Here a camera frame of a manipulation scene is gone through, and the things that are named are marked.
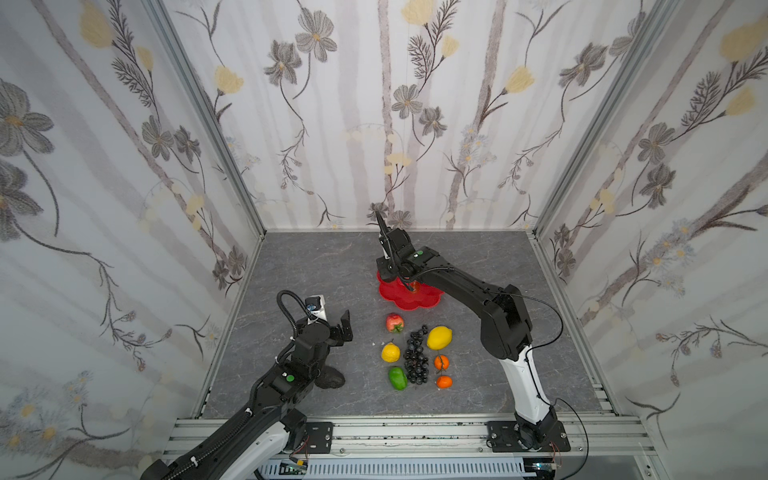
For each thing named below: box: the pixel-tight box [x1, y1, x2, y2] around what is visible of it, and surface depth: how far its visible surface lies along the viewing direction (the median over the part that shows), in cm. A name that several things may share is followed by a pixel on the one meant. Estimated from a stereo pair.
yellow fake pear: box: [381, 342, 401, 363], surface depth 87 cm
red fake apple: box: [386, 312, 405, 334], surface depth 92 cm
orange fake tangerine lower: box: [437, 375, 453, 389], surface depth 83 cm
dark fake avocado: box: [314, 366, 346, 389], surface depth 81 cm
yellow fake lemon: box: [426, 326, 453, 351], surface depth 90 cm
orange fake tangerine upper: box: [434, 355, 449, 371], surface depth 87 cm
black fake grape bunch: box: [403, 325, 429, 385], surface depth 85 cm
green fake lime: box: [389, 367, 408, 391], surface depth 83 cm
